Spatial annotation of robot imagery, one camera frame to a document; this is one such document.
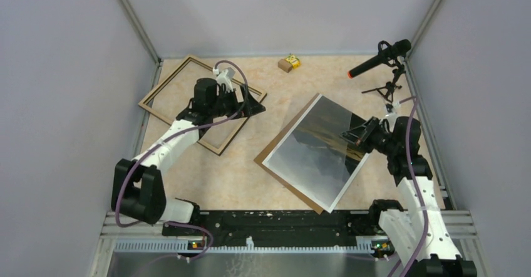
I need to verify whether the small cardboard yellow box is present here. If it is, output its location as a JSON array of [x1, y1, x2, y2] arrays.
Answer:
[[277, 54, 301, 73]]

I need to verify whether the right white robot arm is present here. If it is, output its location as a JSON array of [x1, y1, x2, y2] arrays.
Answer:
[[341, 117, 478, 276]]

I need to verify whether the brown backing board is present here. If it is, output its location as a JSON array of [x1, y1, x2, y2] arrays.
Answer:
[[254, 93, 324, 214]]

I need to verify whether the black microphone on tripod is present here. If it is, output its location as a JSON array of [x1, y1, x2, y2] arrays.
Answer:
[[348, 39, 411, 103]]

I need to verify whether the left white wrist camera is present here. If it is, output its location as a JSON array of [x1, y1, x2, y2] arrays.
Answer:
[[212, 68, 235, 92]]

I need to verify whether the wooden picture frame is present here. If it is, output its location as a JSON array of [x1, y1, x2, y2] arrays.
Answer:
[[138, 55, 250, 157]]

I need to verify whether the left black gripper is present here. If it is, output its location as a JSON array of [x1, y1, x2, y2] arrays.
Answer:
[[209, 84, 266, 120]]

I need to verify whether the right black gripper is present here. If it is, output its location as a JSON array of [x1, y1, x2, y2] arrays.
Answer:
[[339, 117, 398, 157]]

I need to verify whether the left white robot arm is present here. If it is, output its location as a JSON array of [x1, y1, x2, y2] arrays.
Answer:
[[111, 77, 266, 235]]

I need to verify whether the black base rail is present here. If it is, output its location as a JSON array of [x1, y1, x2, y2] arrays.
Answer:
[[162, 210, 384, 248]]

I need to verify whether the landscape photo print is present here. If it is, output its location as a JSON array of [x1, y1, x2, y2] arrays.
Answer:
[[263, 94, 369, 213]]

